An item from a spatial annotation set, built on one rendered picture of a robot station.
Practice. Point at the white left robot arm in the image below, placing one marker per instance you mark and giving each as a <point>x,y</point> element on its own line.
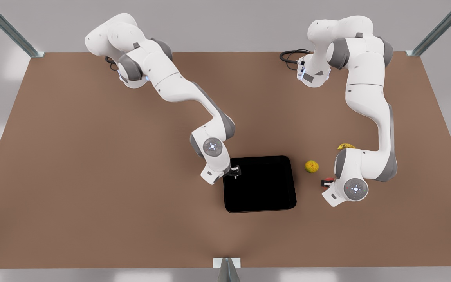
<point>366,86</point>

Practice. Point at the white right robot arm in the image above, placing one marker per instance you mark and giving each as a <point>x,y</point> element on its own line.
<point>178,88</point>

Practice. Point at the red apple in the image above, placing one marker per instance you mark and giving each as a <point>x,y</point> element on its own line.
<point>330,180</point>

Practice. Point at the yellow lemon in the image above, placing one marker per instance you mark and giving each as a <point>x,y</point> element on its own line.
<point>311,166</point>

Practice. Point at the black square tray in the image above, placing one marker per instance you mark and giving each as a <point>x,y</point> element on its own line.
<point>259,184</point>

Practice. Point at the yellow banana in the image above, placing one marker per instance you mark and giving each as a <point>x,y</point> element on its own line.
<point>345,146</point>

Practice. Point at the silver frame post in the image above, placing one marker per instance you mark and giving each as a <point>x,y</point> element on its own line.
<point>8,28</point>
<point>226,269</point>
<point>439,28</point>

